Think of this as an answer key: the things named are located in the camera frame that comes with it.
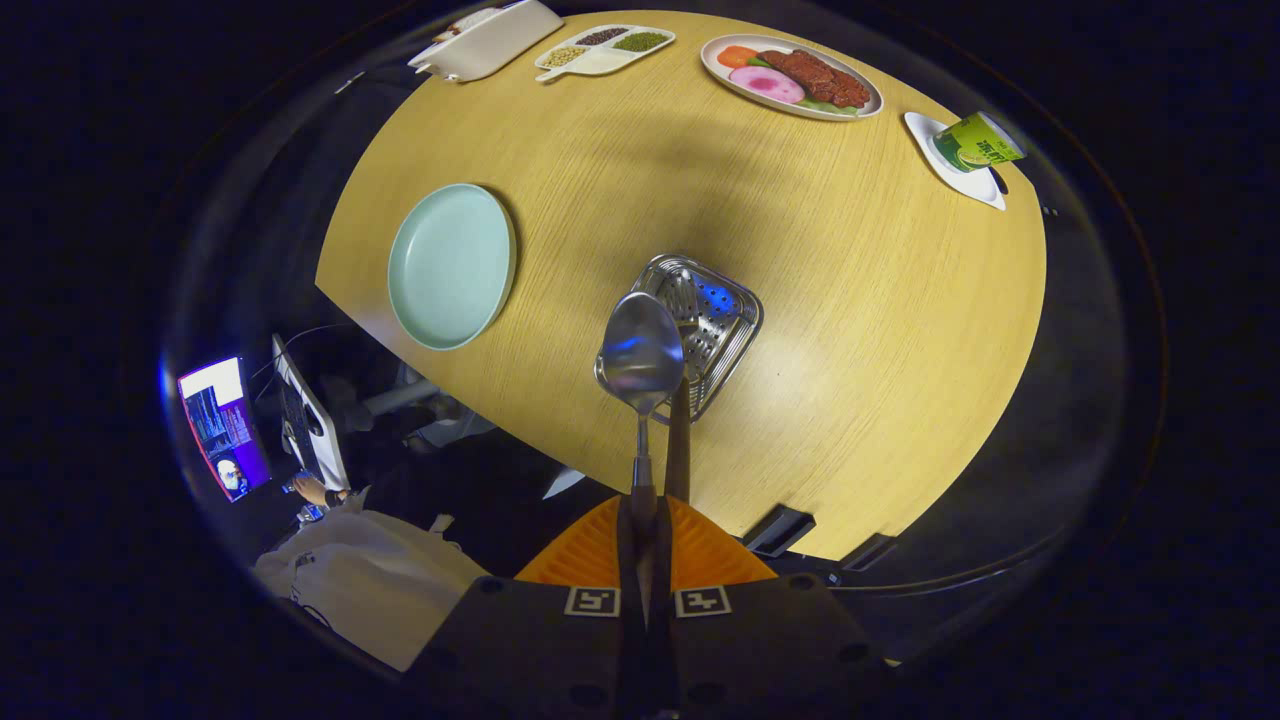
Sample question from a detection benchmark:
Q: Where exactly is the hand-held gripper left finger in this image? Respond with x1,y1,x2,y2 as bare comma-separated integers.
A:
405,495,647,720

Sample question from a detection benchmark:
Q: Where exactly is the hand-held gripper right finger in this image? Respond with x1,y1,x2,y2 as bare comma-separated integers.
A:
640,495,886,720

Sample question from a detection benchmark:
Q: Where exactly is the metal fork brown handle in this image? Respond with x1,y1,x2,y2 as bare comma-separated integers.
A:
664,375,694,504

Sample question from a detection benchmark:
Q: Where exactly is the metal spoon brown handle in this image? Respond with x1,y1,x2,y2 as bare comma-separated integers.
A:
598,291,687,498

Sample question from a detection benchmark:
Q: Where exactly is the white cloth bag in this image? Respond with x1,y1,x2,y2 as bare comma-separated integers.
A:
252,508,491,673

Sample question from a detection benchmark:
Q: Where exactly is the white open laptop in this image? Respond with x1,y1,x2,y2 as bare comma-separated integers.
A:
272,334,351,493

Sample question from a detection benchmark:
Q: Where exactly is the perforated metal basket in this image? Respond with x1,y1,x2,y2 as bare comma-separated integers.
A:
594,253,765,426

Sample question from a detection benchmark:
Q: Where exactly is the lit computer monitor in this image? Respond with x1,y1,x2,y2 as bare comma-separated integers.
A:
176,356,273,504

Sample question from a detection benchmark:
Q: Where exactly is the light green plate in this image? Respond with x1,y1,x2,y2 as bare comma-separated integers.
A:
387,183,518,352

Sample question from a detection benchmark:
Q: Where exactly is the white square coaster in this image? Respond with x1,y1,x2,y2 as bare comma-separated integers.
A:
904,111,1008,212

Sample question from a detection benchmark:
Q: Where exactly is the green label plastic bottle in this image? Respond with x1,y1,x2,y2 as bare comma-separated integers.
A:
933,111,1027,174

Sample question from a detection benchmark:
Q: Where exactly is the pink round food slice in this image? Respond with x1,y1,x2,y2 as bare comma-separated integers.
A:
728,65,807,106

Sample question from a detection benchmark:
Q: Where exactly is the white oval food plate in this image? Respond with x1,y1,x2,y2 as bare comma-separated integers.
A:
700,34,885,123

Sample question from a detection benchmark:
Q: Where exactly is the brown meat piece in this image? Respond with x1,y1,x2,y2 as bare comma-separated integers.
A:
757,50,873,109

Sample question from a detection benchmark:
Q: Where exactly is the white divided dish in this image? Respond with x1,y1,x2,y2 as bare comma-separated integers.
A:
533,25,677,83

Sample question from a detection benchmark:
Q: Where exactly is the white toaster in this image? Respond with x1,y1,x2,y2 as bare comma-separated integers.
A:
408,0,565,84

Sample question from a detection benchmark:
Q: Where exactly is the black table bracket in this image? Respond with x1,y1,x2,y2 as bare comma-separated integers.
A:
742,505,817,559
840,533,898,573

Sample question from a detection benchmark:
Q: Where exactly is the white metal frame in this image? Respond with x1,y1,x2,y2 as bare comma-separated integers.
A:
360,375,441,421

